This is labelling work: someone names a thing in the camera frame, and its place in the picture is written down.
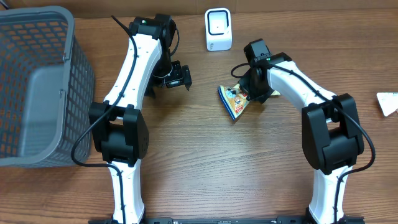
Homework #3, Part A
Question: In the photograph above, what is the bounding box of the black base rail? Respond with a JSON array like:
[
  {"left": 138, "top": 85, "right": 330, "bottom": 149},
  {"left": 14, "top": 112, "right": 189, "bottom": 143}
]
[{"left": 88, "top": 216, "right": 365, "bottom": 224}]

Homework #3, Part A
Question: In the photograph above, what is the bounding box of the white tube with gold cap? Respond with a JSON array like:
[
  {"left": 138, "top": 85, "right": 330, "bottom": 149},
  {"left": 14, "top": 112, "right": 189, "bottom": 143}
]
[{"left": 376, "top": 92, "right": 398, "bottom": 117}]

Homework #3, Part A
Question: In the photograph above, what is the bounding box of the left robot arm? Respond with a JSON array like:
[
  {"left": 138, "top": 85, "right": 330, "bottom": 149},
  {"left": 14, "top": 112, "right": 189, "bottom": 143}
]
[{"left": 88, "top": 14, "right": 192, "bottom": 223}]

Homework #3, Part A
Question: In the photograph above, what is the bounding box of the white barcode scanner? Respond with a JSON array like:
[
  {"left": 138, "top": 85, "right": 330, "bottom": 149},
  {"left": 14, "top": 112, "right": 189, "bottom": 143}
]
[{"left": 205, "top": 7, "right": 233, "bottom": 52}]

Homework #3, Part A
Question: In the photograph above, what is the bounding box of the yellow white snack bag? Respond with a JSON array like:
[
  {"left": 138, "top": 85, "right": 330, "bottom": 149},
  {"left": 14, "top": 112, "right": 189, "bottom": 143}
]
[{"left": 217, "top": 83, "right": 281, "bottom": 121}]

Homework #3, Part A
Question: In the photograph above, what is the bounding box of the grey plastic shopping basket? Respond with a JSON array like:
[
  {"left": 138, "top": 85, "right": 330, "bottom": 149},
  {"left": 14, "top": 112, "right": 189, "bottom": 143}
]
[{"left": 1, "top": 6, "right": 95, "bottom": 168}]

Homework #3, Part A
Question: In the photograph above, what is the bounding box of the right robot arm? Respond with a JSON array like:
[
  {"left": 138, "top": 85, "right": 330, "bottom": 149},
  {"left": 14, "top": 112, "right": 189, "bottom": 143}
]
[{"left": 239, "top": 39, "right": 364, "bottom": 223}]

